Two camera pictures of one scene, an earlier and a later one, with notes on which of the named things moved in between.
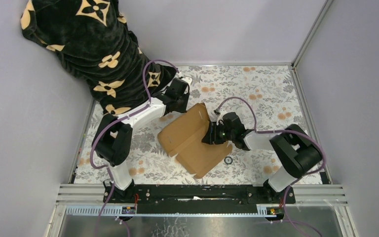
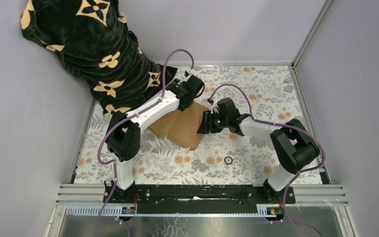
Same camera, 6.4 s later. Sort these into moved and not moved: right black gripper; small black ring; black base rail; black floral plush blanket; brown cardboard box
Moved: brown cardboard box; right black gripper
Not moved: small black ring; black floral plush blanket; black base rail
